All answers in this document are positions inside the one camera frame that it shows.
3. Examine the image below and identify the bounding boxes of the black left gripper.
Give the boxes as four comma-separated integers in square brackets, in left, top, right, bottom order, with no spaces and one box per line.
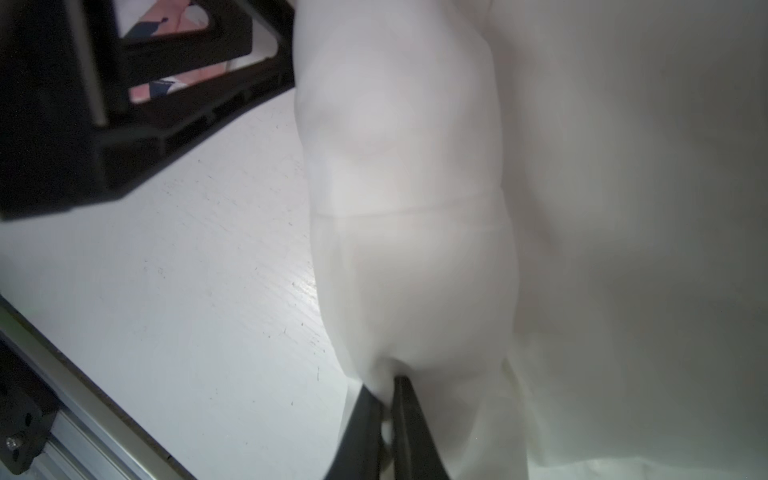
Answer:
[1,1,295,221]

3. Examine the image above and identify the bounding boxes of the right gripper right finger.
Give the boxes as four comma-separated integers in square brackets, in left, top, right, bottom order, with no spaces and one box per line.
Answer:
[391,376,450,480]

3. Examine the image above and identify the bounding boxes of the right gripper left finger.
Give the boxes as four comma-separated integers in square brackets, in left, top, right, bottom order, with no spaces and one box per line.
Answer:
[325,386,384,480]

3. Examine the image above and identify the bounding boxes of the white shorts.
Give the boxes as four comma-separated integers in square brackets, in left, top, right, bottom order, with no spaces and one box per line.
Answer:
[293,1,767,479]

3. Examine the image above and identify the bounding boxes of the pink patterned shorts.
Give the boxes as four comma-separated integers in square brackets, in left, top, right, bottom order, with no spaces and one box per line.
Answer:
[115,1,295,104]

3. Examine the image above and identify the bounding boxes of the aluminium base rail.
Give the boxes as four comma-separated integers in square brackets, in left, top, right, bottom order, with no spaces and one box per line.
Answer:
[1,300,192,480]

